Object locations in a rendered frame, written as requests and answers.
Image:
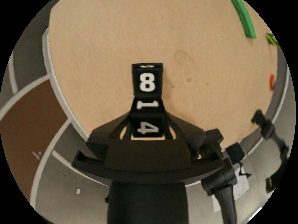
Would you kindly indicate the green rectangular bar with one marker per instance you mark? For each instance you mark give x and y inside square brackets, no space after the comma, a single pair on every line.
[244,18]

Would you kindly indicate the green drink can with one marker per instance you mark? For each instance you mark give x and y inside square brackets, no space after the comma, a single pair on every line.
[272,40]

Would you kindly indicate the orange pocket multimeter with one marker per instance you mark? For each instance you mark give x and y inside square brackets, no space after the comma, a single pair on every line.
[272,82]

